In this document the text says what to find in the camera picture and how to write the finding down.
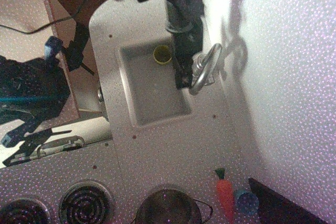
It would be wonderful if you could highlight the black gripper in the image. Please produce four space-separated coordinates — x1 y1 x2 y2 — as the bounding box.
172 19 203 89

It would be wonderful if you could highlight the silver faucet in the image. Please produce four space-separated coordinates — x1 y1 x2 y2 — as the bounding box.
189 43 223 96

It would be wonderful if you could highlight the yellow-green plastic cup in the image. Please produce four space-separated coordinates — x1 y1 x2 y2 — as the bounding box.
153 45 172 65

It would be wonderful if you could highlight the grey toy sink basin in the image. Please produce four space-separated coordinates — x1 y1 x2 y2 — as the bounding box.
116 36 192 127

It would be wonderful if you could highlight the orange toy carrot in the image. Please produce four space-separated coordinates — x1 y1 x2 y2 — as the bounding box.
215 168 235 223

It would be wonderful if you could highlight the dark metal pot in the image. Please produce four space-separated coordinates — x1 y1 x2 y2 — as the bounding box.
131 188 214 224

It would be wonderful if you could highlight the blue plastic cup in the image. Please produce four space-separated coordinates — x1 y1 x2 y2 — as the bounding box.
234 189 259 216

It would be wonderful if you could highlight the black bag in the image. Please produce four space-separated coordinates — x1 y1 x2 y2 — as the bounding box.
1 56 70 124

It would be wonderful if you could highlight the black spiral stove burner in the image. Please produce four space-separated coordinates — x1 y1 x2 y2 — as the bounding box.
58 180 115 223

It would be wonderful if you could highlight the blue-tipped black clamp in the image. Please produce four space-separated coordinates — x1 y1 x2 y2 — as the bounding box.
1 121 71 167

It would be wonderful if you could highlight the black spiral burner left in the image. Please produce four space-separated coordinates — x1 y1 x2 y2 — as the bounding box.
1 197 51 224

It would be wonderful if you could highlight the black camera tripod clamp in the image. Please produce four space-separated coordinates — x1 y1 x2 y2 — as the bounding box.
62 23 95 76

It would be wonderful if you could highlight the silver oven door handle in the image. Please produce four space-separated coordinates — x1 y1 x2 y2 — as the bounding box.
36 136 86 158

